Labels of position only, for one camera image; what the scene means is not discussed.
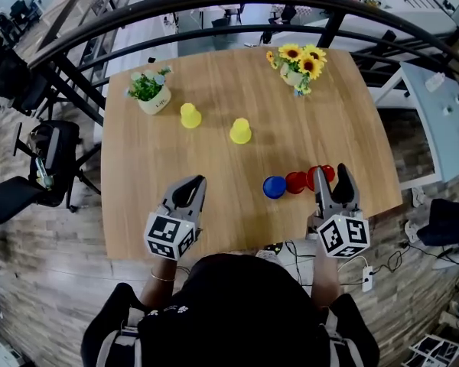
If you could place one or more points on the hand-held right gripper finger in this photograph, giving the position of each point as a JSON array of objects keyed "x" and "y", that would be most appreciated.
[
  {"x": 322, "y": 189},
  {"x": 346, "y": 191}
]

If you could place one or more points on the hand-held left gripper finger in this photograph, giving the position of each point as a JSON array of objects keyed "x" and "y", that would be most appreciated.
[
  {"x": 197, "y": 206},
  {"x": 172, "y": 199}
]

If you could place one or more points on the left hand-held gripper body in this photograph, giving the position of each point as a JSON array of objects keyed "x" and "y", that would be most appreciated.
[{"x": 170, "y": 235}]

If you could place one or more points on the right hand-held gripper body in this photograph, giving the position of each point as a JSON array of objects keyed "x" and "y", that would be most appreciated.
[{"x": 342, "y": 235}]

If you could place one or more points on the red paper cup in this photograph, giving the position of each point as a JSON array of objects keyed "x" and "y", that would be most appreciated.
[
  {"x": 329, "y": 172},
  {"x": 295, "y": 182}
]

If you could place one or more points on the blue paper cup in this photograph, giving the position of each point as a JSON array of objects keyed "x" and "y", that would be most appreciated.
[{"x": 274, "y": 187}]

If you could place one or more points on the yellow paper cup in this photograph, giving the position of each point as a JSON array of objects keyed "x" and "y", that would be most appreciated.
[
  {"x": 240, "y": 131},
  {"x": 190, "y": 116}
]

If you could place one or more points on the person's right forearm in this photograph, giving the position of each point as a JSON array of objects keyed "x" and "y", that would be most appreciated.
[{"x": 325, "y": 281}]

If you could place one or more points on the person's left forearm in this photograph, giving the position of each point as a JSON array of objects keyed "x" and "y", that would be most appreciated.
[{"x": 158, "y": 291}]

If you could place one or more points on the white power strip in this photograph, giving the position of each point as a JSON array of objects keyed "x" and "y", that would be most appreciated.
[{"x": 367, "y": 279}]

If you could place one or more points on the person's black shirt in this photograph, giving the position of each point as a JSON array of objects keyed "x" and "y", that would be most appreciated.
[{"x": 245, "y": 312}]

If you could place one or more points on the green plant in white pot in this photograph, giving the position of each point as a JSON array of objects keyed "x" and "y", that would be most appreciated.
[{"x": 149, "y": 90}]

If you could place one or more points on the light blue table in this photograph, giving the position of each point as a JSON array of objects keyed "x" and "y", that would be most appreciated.
[{"x": 436, "y": 121}]

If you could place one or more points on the sunflower bouquet in vase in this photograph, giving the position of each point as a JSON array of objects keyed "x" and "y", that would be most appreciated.
[{"x": 300, "y": 63}]

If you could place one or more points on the green bottle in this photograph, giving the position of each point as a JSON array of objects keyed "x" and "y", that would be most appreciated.
[{"x": 44, "y": 172}]

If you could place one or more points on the black office chair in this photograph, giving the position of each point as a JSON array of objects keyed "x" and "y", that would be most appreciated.
[
  {"x": 7, "y": 201},
  {"x": 11, "y": 75}
]

